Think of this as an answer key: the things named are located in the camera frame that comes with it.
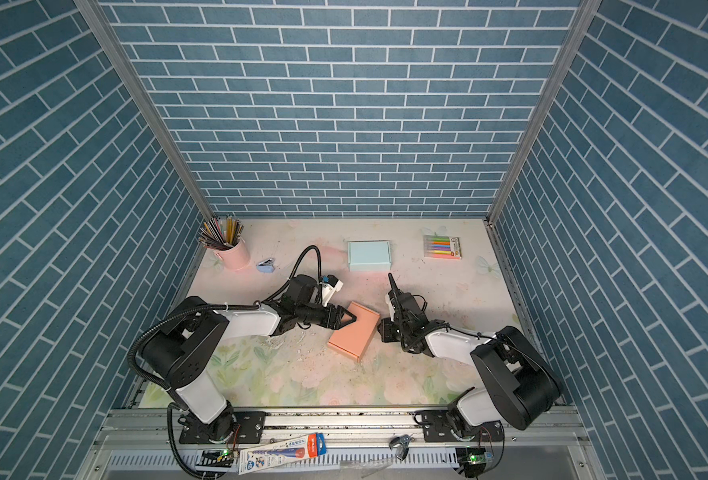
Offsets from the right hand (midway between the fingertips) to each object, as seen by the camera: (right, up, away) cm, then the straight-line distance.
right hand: (377, 325), depth 91 cm
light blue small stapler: (-39, +17, +14) cm, 45 cm away
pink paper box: (-7, -3, -5) cm, 9 cm away
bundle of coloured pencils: (-54, +28, +9) cm, 61 cm away
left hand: (-8, +3, -3) cm, 9 cm away
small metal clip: (+6, -23, -20) cm, 31 cm away
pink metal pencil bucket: (-48, +20, +9) cm, 53 cm away
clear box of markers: (+26, +24, +22) cm, 42 cm away
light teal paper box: (-2, +21, +15) cm, 26 cm away
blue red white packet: (-23, -24, -21) cm, 40 cm away
